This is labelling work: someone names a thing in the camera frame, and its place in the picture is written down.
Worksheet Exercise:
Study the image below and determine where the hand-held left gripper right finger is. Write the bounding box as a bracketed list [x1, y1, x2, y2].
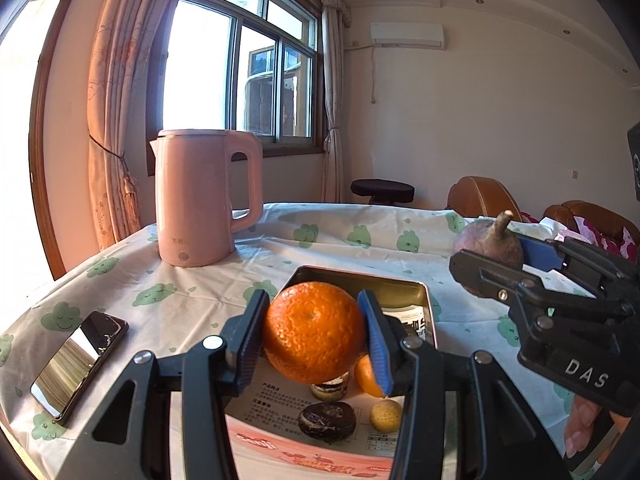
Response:
[357, 289, 572, 480]

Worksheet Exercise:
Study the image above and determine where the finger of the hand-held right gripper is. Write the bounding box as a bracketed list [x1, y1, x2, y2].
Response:
[448, 252, 636, 356]
[509, 232, 639, 306]

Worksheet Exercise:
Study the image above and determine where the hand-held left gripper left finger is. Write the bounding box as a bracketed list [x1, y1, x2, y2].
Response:
[65, 289, 272, 480]

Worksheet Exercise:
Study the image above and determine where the purple round fruit with stem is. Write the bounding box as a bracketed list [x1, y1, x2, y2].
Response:
[452, 209, 525, 299]

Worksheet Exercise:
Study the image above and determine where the small smooth orange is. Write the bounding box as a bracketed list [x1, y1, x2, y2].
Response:
[353, 353, 389, 399]

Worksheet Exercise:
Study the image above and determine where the orange tangerine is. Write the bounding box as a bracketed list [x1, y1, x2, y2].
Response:
[262, 281, 367, 385]

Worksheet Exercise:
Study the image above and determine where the small yellow round fruit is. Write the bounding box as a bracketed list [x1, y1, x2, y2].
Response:
[369, 398, 404, 433]

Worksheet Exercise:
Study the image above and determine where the round layered biscuit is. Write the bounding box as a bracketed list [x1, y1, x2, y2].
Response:
[308, 374, 351, 404]

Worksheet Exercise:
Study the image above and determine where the dark wrinkled round fruit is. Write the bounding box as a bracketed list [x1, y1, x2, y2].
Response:
[298, 402, 358, 444]

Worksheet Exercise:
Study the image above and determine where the pink metal tin box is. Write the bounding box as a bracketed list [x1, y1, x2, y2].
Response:
[222, 265, 436, 480]

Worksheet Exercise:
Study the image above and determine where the person's right hand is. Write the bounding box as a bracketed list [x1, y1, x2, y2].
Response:
[564, 394, 602, 459]

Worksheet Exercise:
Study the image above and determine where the brown leather sofa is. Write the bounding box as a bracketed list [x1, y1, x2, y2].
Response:
[542, 199, 640, 262]

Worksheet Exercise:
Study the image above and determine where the printed paper leaflet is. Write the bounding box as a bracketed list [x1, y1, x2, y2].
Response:
[249, 305, 427, 462]

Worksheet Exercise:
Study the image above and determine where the white magenta floral pillow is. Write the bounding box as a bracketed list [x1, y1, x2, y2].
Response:
[555, 215, 640, 262]

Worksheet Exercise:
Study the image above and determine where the brown leather armchair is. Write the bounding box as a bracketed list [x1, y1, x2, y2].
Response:
[446, 175, 526, 224]

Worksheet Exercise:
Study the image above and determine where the dark round stool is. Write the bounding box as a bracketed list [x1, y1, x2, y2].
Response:
[349, 178, 416, 206]

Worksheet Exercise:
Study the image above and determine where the pink electric kettle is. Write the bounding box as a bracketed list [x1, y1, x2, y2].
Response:
[148, 128, 265, 268]

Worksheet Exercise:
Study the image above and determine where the black smartphone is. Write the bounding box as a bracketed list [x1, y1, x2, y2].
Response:
[29, 310, 130, 424]

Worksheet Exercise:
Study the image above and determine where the curtain tieback tassel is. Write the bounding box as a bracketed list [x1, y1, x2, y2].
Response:
[89, 132, 142, 211]

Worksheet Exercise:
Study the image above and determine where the narrow pink curtain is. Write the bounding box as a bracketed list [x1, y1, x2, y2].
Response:
[319, 2, 351, 205]

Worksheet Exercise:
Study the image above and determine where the sliding glass window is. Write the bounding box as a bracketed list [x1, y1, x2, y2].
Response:
[147, 0, 324, 159]

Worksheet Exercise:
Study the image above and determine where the wide pink curtain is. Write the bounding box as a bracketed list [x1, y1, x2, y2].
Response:
[87, 0, 189, 252]

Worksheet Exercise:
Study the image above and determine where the white wall air conditioner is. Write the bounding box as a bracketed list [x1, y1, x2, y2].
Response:
[369, 22, 446, 51]

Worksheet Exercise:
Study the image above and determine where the wooden balcony door frame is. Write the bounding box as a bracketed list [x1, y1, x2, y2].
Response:
[0, 0, 82, 282]

